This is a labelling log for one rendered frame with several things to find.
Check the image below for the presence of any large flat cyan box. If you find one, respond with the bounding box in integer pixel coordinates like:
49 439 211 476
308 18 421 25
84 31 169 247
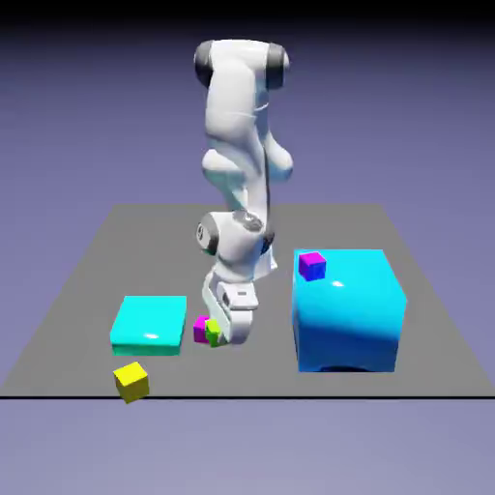
109 295 188 358

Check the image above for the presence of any small purple cube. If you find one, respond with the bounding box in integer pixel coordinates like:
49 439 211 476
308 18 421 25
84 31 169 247
298 250 328 282

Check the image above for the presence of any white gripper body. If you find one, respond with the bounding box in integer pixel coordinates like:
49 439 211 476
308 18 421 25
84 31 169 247
201 270 255 346

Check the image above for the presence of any small yellow cube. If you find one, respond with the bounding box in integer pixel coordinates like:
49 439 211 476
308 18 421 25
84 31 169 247
112 361 151 405

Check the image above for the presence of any small magenta cube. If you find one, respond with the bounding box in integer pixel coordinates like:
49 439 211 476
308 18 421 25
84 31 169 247
192 314 211 344

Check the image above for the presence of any small green cube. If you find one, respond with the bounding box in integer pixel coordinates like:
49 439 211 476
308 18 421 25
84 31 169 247
204 318 222 348

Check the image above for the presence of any large tall blue box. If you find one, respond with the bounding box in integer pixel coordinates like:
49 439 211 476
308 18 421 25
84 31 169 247
292 247 408 374

